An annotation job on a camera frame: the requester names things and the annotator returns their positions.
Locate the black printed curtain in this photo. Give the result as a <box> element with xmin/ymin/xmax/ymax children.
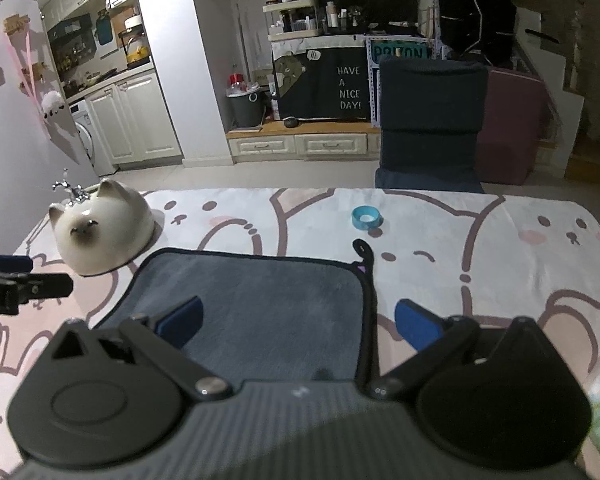
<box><xmin>271</xmin><ymin>46</ymin><xmax>372</xmax><ymax>122</ymax></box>

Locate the dark blue floor chair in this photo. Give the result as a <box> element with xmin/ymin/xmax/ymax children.
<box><xmin>374</xmin><ymin>56</ymin><xmax>489</xmax><ymax>194</ymax></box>

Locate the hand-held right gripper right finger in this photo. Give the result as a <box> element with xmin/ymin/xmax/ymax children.
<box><xmin>365</xmin><ymin>299</ymin><xmax>556</xmax><ymax>403</ymax></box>

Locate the wooden platform with drawers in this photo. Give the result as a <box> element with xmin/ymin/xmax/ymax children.
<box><xmin>226</xmin><ymin>119</ymin><xmax>382</xmax><ymax>164</ymax></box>

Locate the white kitchen cabinet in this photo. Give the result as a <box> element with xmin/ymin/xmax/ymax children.
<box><xmin>86</xmin><ymin>71</ymin><xmax>183</xmax><ymax>165</ymax></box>

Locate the white cat-shaped ceramic bowl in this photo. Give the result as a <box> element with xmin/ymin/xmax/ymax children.
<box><xmin>48</xmin><ymin>178</ymin><xmax>155</xmax><ymax>277</ymax></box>

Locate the silver metal ornament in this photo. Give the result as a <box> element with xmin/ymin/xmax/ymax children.
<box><xmin>52</xmin><ymin>169</ymin><xmax>89</xmax><ymax>207</ymax></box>

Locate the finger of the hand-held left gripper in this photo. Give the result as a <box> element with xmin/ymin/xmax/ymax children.
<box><xmin>0</xmin><ymin>254</ymin><xmax>34</xmax><ymax>274</ymax></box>
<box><xmin>0</xmin><ymin>270</ymin><xmax>74</xmax><ymax>306</ymax></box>

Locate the grey trash bin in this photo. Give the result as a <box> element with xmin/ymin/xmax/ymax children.
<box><xmin>227</xmin><ymin>90</ymin><xmax>267</xmax><ymax>129</ymax></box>

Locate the white plush sheep toy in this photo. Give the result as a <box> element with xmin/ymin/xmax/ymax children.
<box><xmin>41</xmin><ymin>90</ymin><xmax>67</xmax><ymax>120</ymax></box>

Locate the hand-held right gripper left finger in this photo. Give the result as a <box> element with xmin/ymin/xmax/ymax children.
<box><xmin>51</xmin><ymin>296</ymin><xmax>234</xmax><ymax>403</ymax></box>

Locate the grey towel with black edge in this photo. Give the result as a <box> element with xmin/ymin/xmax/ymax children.
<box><xmin>92</xmin><ymin>240</ymin><xmax>378</xmax><ymax>395</ymax></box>

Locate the white shelf rack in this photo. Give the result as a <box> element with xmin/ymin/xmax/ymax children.
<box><xmin>263</xmin><ymin>0</ymin><xmax>327</xmax><ymax>37</ymax></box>

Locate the blue tape roll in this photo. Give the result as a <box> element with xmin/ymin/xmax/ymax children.
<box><xmin>351</xmin><ymin>206</ymin><xmax>382</xmax><ymax>231</ymax></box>

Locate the blue lettered sign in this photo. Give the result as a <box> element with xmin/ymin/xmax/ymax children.
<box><xmin>370</xmin><ymin>41</ymin><xmax>429</xmax><ymax>62</ymax></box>

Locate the white washing machine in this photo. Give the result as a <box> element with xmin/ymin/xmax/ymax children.
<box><xmin>68</xmin><ymin>99</ymin><xmax>115</xmax><ymax>177</ymax></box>

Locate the glass tank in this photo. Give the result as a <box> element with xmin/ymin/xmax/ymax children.
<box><xmin>117</xmin><ymin>29</ymin><xmax>152</xmax><ymax>70</ymax></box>

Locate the printed bunny blanket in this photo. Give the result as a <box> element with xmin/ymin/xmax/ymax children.
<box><xmin>0</xmin><ymin>186</ymin><xmax>600</xmax><ymax>480</ymax></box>

